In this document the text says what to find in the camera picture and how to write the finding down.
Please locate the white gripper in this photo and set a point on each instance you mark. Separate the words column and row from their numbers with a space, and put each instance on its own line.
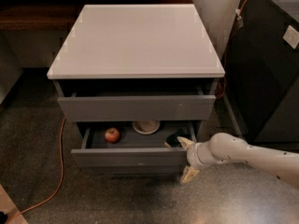
column 192, row 156

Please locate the red apple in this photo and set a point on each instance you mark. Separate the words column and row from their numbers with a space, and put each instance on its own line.
column 112, row 135

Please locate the grey drawer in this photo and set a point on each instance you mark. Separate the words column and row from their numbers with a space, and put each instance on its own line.
column 133, row 149
column 137, row 170
column 135, row 108

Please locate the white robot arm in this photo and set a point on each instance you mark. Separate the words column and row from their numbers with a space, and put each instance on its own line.
column 224, row 148

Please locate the grey top drawer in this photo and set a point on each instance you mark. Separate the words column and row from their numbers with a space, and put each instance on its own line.
column 135, row 108

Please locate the grey drawer cabinet white top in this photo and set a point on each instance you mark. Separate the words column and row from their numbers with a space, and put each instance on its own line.
column 137, row 50

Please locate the grey bottom drawer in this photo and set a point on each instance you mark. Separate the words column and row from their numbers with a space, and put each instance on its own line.
column 137, row 170

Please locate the green yellow sponge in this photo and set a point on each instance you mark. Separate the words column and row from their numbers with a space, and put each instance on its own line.
column 172, row 140

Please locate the white ceramic bowl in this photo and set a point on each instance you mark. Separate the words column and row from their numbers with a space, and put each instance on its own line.
column 146, row 127

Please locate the black cabinet on right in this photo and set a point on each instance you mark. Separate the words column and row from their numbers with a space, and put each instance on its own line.
column 262, row 71

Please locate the dark wooden shelf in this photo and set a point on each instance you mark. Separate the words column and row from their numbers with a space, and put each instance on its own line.
column 59, row 15

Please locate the white wall outlet plate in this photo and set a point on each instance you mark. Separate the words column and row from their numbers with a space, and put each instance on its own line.
column 291, row 36

